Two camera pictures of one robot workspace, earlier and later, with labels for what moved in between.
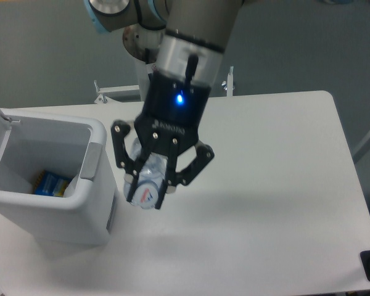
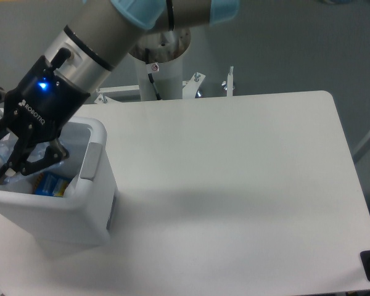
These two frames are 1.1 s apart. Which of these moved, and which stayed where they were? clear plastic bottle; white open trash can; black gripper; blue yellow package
Moved: clear plastic bottle; black gripper
Stayed: blue yellow package; white open trash can
